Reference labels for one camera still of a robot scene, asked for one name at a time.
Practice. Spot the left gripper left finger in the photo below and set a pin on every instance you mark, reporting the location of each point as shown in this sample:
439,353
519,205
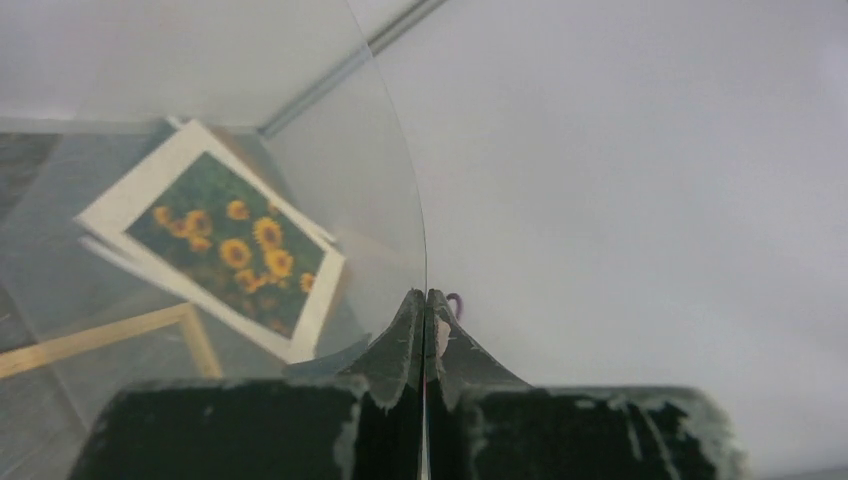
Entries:
362,421

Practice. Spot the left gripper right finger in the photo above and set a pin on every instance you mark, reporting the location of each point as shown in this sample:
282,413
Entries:
485,422

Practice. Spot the clear glass pane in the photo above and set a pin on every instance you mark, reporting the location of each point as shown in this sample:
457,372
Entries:
88,89

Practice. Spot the right aluminium corner post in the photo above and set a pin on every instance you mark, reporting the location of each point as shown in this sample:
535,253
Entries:
377,40

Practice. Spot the sunflower photo white border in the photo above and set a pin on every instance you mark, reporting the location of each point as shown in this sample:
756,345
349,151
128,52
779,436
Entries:
236,258

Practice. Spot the wooden picture frame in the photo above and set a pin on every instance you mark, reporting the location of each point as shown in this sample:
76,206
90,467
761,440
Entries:
184,315

